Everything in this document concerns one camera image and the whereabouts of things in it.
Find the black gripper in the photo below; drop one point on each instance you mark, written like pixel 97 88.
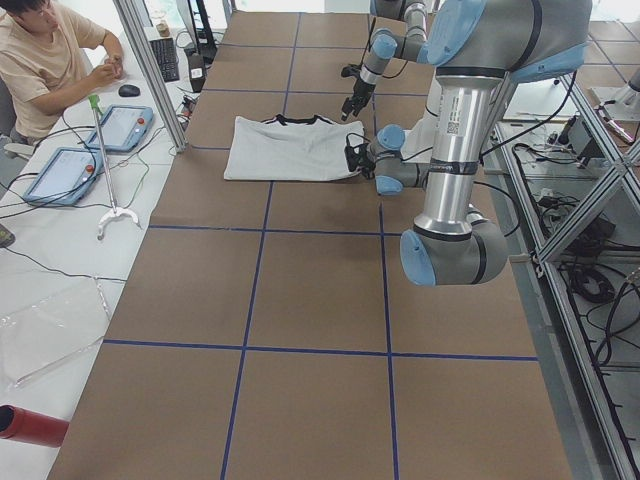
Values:
pixel 364 170
pixel 360 90

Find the person in beige shirt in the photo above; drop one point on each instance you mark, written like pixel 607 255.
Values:
pixel 52 58

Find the black computer mouse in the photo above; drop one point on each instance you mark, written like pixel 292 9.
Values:
pixel 128 91

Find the blue teach pendant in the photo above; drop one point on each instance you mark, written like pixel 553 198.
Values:
pixel 65 179
pixel 124 126

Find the black keyboard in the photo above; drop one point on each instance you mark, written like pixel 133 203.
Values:
pixel 164 52

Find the lower blue teach pendant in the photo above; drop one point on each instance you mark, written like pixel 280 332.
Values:
pixel 65 179

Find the upper blue teach pendant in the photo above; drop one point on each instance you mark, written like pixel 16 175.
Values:
pixel 124 126

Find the aluminium frame rack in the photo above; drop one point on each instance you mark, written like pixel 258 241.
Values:
pixel 574 202

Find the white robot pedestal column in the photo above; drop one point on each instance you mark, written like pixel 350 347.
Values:
pixel 419 140

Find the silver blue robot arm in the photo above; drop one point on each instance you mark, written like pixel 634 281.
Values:
pixel 481 51
pixel 400 35

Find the grey cartoon print t-shirt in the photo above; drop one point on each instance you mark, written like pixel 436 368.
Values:
pixel 285 149

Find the clear plastic sheet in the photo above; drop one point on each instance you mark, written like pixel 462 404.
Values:
pixel 42 337

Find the red cylinder bottle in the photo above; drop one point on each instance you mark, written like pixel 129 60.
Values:
pixel 26 426

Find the aluminium frame post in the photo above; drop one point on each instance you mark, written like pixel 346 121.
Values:
pixel 134 29

